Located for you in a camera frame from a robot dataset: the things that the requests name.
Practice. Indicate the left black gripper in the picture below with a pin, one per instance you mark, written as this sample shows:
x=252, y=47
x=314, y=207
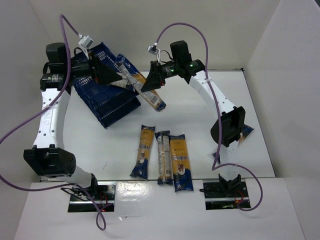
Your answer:
x=94, y=67

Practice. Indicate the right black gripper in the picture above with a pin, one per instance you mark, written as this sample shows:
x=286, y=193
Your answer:
x=155, y=72

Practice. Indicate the grasped blue yellow spaghetti bag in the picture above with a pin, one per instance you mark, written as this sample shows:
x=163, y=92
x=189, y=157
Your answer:
x=137, y=80

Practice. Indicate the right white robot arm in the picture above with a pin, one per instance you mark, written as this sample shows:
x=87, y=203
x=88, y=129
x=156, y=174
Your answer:
x=227, y=129

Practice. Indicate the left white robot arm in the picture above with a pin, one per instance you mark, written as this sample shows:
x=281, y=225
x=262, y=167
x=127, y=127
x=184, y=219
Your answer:
x=48, y=157

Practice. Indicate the pasta bag in tray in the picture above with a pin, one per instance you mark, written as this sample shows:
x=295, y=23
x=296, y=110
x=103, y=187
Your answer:
x=125, y=84

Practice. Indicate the blue stacked plastic trays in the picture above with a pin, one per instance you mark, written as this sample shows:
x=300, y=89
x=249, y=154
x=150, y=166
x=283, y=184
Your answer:
x=108, y=103

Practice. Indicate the left spaghetti bag on table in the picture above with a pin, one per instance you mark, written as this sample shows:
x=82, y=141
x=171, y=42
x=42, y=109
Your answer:
x=140, y=169

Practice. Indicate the middle dark spaghetti bag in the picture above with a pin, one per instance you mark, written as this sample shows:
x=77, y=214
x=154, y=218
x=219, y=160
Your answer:
x=164, y=158

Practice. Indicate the wide yellow spaghetti bag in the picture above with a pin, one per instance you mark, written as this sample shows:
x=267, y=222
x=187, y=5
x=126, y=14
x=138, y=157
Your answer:
x=181, y=170

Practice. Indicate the far right spaghetti bag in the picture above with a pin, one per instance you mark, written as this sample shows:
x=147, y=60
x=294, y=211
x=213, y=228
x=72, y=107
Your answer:
x=246, y=131

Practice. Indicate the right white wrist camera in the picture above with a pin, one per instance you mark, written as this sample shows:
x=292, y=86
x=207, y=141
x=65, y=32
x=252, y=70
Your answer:
x=154, y=51

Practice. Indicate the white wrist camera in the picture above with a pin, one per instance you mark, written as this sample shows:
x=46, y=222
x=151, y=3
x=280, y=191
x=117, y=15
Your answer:
x=154, y=51
x=85, y=41

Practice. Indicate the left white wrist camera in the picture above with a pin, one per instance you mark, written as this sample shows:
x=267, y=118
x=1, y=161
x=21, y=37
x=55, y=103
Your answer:
x=85, y=41

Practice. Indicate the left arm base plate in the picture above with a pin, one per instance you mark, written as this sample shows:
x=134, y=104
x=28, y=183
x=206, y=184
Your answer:
x=104, y=197

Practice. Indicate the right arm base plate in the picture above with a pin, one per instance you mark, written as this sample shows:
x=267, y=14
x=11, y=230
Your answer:
x=216, y=199

